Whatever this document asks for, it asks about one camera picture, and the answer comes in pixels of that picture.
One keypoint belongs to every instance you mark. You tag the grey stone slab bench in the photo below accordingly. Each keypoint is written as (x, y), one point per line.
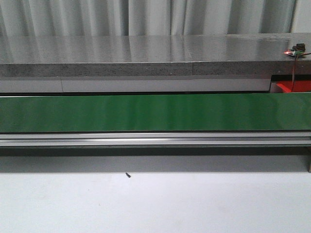
(153, 55)

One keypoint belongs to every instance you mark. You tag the grey pleated curtain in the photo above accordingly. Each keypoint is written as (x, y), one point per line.
(144, 17)

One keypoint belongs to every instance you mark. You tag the white rear conveyor panel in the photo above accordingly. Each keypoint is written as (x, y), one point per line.
(58, 85)

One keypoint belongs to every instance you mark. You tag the green conveyor belt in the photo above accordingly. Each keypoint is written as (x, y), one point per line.
(181, 112)

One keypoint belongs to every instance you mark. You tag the red plastic bin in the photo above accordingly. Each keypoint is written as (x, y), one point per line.
(296, 87)

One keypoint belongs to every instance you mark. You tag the small green sensor board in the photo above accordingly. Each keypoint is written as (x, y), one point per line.
(298, 50)

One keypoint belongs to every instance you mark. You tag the aluminium conveyor frame rail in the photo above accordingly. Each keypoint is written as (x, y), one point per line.
(213, 139)

